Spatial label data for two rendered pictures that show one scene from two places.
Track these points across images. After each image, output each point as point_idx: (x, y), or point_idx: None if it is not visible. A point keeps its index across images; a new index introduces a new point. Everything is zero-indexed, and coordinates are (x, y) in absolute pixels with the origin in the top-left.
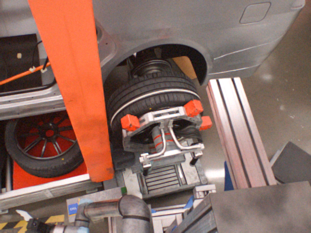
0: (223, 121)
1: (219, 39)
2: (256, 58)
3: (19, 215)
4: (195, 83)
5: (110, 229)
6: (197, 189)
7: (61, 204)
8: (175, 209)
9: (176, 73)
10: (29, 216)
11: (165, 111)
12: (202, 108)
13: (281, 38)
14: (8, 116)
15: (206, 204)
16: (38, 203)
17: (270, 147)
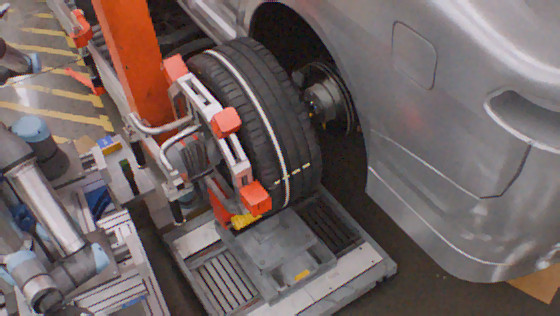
0: None
1: (368, 76)
2: (448, 218)
3: (125, 137)
4: (487, 284)
5: (104, 220)
6: (127, 237)
7: (150, 172)
8: (155, 299)
9: (283, 75)
10: (0, 11)
11: (201, 90)
12: (262, 165)
13: (500, 213)
14: (186, 7)
15: None
16: (144, 148)
17: None
